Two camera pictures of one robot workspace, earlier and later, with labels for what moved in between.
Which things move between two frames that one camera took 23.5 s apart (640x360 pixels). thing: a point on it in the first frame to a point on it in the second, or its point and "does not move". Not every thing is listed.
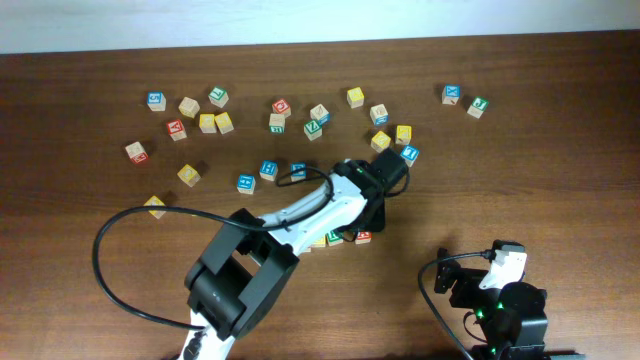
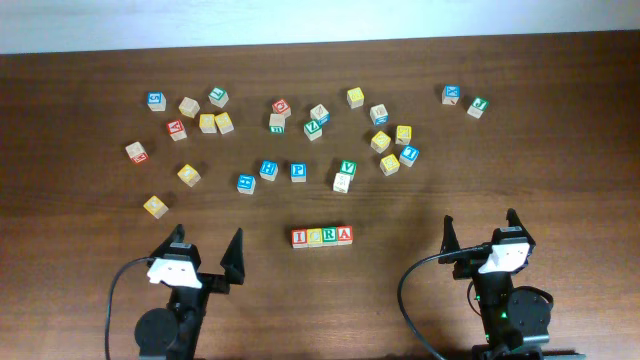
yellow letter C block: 319,242 does not move
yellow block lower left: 188,175 does not move
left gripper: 379,226 to 233,273
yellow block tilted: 380,141 does not move
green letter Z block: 313,130 does not move
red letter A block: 363,237 to 345,235
